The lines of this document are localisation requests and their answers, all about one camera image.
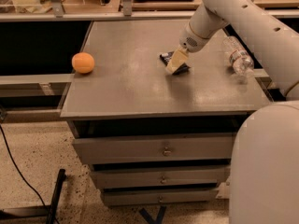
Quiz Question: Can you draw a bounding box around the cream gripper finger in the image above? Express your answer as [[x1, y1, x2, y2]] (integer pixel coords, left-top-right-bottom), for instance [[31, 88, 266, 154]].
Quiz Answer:
[[166, 48, 189, 74]]

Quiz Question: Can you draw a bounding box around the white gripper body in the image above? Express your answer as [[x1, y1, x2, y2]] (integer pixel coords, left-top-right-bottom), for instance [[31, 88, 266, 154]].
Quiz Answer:
[[179, 22, 209, 53]]

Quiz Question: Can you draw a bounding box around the dark blue rxbar wrapper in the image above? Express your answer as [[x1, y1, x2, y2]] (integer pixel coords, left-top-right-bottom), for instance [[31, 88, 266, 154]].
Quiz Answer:
[[160, 50, 190, 76]]

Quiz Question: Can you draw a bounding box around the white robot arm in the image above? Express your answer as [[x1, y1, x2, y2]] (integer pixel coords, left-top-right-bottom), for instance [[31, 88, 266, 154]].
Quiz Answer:
[[167, 0, 299, 224]]

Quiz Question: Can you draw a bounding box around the clear plastic water bottle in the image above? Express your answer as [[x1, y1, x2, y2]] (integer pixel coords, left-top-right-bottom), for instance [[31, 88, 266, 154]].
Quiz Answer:
[[222, 36, 254, 77]]

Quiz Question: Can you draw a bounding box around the grey drawer cabinet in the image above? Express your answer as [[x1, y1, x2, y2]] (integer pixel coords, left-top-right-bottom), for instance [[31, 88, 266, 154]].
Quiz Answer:
[[61, 20, 269, 199]]

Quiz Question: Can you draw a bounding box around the top grey drawer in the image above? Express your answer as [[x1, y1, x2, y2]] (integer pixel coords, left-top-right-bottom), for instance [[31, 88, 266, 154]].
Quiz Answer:
[[73, 133, 234, 164]]

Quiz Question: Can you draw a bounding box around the grey drawer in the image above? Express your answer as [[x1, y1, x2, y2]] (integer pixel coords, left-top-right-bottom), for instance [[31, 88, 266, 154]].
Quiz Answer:
[[73, 133, 234, 164], [101, 188, 219, 206], [91, 165, 229, 189]]

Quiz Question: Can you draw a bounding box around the orange fruit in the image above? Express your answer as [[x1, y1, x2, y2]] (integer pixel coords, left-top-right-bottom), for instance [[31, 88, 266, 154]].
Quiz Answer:
[[72, 52, 95, 74]]

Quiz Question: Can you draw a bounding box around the middle grey drawer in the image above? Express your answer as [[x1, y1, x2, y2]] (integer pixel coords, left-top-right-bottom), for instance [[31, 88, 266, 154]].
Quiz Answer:
[[91, 165, 229, 189]]

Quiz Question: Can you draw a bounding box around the bottom grey drawer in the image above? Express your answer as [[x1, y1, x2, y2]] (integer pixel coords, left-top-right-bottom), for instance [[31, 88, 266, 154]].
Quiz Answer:
[[101, 188, 219, 206]]

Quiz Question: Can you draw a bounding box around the black metal stand base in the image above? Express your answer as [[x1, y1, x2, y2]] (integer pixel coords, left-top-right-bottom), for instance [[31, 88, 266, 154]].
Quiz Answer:
[[0, 168, 67, 224]]

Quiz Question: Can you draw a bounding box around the metal shelf rail frame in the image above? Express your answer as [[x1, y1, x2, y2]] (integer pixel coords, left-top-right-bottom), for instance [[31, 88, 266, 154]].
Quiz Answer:
[[0, 0, 299, 22]]

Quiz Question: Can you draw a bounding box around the black floor cable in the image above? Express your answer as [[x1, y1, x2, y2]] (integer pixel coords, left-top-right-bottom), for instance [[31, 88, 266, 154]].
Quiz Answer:
[[0, 123, 60, 224]]

